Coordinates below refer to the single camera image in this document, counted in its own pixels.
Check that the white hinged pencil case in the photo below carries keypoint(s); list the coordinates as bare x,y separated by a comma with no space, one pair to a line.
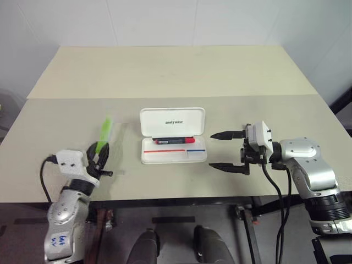
173,121

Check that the dark rounded shape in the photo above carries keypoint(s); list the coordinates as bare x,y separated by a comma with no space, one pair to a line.
211,247
145,247

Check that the black table frame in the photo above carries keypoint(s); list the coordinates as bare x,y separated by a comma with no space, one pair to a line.
170,203

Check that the black metal frame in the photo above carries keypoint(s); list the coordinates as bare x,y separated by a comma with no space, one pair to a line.
343,101

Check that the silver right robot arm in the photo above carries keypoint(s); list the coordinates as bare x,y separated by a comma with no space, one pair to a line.
310,165

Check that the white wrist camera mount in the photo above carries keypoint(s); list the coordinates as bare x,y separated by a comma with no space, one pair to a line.
259,134
72,162

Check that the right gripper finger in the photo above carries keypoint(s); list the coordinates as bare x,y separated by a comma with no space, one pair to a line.
231,134
233,167

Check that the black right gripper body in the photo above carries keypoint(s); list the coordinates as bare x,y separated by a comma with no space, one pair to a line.
253,156

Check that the red black table clamp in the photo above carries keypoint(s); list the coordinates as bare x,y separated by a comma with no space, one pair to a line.
109,220
247,215

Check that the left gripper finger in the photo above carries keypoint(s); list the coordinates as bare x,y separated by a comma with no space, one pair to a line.
104,155
91,155

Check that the green marker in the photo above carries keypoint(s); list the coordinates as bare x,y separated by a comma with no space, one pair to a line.
107,129

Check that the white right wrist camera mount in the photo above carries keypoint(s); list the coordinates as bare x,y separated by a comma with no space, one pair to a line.
259,134

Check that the black metal bracket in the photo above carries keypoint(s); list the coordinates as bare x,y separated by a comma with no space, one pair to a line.
330,253

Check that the red marker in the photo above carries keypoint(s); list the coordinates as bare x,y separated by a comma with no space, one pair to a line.
176,141

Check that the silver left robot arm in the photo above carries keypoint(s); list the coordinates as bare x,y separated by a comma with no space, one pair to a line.
66,214

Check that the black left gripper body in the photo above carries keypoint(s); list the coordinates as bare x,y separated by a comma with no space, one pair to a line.
96,170

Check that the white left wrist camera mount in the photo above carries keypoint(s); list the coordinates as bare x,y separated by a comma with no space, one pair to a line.
72,162

